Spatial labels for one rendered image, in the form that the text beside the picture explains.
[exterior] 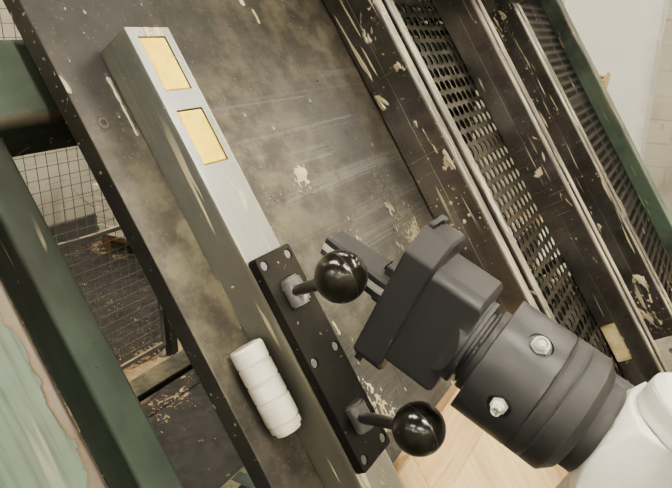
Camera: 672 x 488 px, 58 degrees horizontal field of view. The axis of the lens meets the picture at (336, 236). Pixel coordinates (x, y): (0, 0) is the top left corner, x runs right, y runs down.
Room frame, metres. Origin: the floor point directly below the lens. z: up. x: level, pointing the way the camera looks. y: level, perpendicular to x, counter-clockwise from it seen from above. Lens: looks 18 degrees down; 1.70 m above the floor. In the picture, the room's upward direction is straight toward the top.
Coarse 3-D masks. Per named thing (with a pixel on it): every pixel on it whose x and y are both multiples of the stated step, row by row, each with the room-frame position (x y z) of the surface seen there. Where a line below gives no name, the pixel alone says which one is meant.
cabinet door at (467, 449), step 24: (456, 432) 0.58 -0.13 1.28; (480, 432) 0.61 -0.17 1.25; (408, 456) 0.51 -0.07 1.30; (432, 456) 0.53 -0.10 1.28; (456, 456) 0.55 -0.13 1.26; (480, 456) 0.59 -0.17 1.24; (504, 456) 0.62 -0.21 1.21; (408, 480) 0.48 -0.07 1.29; (432, 480) 0.51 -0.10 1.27; (456, 480) 0.54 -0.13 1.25; (480, 480) 0.56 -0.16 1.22; (504, 480) 0.60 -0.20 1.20; (528, 480) 0.63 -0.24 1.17; (552, 480) 0.67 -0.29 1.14
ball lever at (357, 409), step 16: (352, 416) 0.44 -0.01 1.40; (368, 416) 0.42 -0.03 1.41; (384, 416) 0.40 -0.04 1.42; (400, 416) 0.36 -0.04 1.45; (416, 416) 0.35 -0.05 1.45; (432, 416) 0.36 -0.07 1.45; (400, 432) 0.35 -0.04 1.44; (416, 432) 0.35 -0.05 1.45; (432, 432) 0.35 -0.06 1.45; (400, 448) 0.36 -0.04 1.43; (416, 448) 0.35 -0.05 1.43; (432, 448) 0.35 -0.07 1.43
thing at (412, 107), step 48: (336, 0) 0.92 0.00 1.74; (384, 0) 0.92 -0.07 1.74; (384, 48) 0.88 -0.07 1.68; (384, 96) 0.88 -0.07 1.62; (432, 96) 0.88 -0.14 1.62; (432, 144) 0.84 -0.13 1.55; (432, 192) 0.84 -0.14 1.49; (480, 192) 0.84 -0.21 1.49; (480, 240) 0.80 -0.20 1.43; (528, 288) 0.80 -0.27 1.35
